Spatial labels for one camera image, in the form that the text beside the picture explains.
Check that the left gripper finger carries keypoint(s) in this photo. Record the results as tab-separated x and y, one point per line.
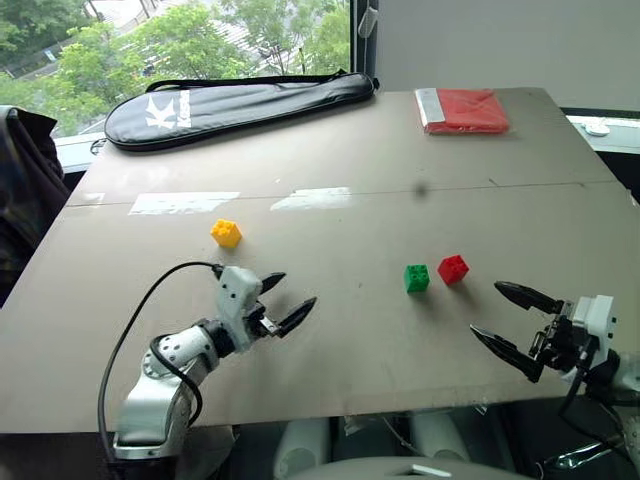
297	316
272	282

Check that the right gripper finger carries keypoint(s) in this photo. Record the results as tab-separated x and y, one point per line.
530	297
507	350

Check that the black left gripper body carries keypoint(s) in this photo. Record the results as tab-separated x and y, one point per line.
260	322

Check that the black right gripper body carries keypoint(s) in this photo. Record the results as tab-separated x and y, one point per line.
562	345

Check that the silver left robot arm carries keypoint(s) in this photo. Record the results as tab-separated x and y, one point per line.
150	395

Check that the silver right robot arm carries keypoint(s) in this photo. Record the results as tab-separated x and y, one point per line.
627	372

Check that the yellow toy brick cube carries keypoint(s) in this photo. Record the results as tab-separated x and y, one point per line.
226	233

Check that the red toy brick cube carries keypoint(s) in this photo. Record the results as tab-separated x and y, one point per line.
453	270

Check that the white rounded robot leg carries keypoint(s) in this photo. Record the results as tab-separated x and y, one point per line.
302	445
440	435

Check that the green toy brick cube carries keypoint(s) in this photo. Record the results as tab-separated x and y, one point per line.
416	279

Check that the black crinkled plastic sheet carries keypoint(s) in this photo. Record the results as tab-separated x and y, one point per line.
590	465

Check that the black racket bag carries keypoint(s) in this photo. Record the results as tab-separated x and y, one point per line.
235	107

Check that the small white round device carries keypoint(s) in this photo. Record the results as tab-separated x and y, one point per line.
597	129

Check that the red cloth in plastic pack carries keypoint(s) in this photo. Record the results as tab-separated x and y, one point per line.
472	111

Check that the dark jacket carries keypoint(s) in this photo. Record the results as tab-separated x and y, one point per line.
27	200

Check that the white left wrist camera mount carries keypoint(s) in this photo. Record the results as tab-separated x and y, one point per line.
239	295

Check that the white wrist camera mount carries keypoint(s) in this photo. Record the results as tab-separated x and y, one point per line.
600	320
239	295

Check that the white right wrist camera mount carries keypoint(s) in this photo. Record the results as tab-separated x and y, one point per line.
600	320

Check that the black window frame post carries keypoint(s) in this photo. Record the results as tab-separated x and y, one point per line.
356	37

